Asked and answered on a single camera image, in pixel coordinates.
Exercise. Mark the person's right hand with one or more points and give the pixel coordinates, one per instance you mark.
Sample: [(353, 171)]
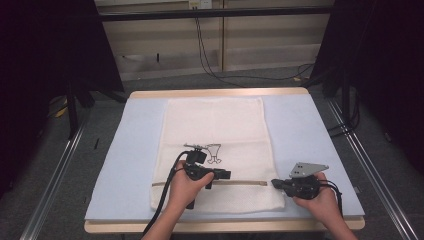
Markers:
[(321, 203)]

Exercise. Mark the wooden table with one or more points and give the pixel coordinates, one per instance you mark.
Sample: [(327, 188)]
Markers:
[(216, 92)]

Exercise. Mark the black horizontal bar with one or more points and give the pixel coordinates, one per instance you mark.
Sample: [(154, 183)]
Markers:
[(216, 13)]

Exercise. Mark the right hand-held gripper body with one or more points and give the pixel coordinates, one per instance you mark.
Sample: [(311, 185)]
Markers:
[(303, 188)]

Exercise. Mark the person's left hand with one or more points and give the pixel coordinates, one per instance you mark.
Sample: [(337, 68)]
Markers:
[(183, 191)]

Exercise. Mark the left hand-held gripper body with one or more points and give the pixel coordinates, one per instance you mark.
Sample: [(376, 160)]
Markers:
[(196, 166)]

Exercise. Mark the yellow floor item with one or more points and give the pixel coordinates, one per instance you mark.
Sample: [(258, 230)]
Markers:
[(61, 112)]

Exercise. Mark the black curtain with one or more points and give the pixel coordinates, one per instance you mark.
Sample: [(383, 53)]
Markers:
[(383, 66), (40, 66)]

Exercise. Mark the light blue table mat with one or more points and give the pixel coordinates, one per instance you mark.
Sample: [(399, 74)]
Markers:
[(133, 150)]

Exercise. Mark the white wall outlet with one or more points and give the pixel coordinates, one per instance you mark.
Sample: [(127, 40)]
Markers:
[(200, 4)]

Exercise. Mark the metal floor rail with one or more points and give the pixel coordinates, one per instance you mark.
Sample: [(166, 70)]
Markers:
[(53, 183), (376, 173)]

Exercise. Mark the small black floor item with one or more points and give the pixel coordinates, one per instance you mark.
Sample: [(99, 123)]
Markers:
[(96, 143)]

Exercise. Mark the white towel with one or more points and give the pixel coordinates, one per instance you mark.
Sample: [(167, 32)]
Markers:
[(213, 123)]

